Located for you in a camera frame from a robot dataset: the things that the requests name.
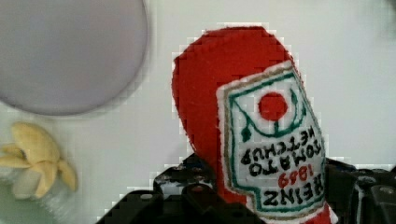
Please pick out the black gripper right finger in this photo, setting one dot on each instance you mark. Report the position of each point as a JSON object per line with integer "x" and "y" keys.
{"x": 360, "y": 196}

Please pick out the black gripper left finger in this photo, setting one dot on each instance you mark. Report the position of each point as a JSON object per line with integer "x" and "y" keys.
{"x": 193, "y": 170}

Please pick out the red plush ketchup bottle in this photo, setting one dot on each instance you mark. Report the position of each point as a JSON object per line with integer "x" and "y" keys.
{"x": 243, "y": 106}

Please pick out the green plastic colander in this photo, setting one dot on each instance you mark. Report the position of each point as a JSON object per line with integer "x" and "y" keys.
{"x": 56, "y": 207}

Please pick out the peeled toy banana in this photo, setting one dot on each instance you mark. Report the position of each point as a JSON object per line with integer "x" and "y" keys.
{"x": 35, "y": 150}

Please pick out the lilac round plate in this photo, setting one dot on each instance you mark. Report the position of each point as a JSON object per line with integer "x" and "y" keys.
{"x": 67, "y": 57}

